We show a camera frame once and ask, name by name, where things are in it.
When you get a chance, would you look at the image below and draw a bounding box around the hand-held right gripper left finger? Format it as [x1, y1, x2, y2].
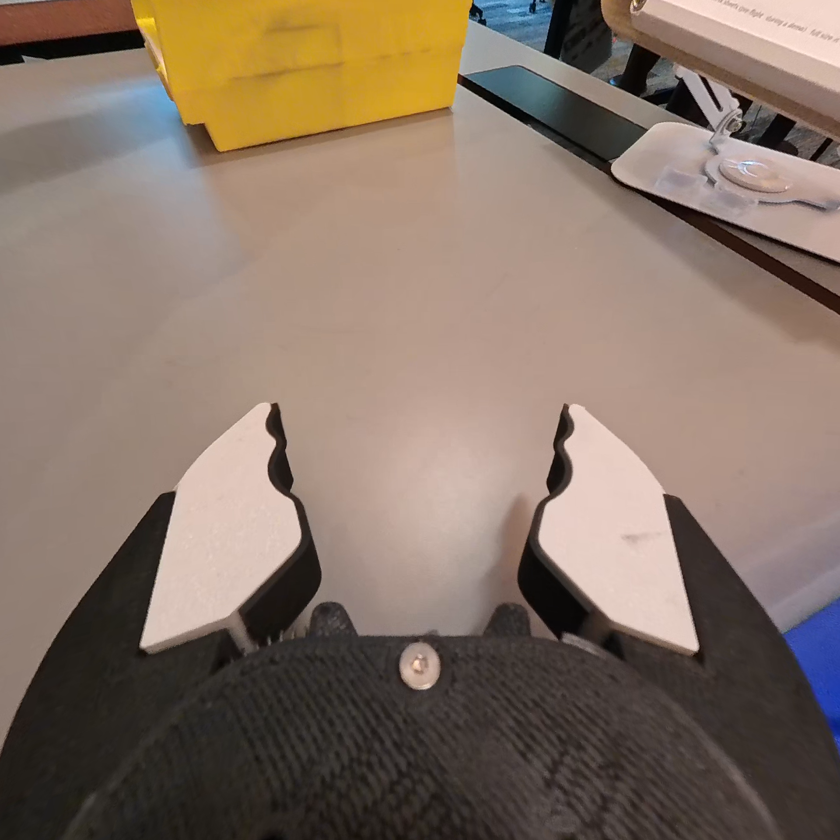
[139, 402, 323, 656]

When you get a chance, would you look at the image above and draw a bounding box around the yellow plastic bin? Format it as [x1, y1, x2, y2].
[130, 0, 472, 153]

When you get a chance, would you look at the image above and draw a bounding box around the blue plastic bin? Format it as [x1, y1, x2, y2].
[784, 617, 840, 749]

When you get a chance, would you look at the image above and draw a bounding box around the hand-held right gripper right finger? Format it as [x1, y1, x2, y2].
[517, 402, 700, 657]

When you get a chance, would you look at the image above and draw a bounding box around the white sign stand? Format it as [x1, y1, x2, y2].
[600, 0, 840, 265]

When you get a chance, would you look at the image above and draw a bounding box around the dark chair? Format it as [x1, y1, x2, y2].
[543, 0, 664, 99]

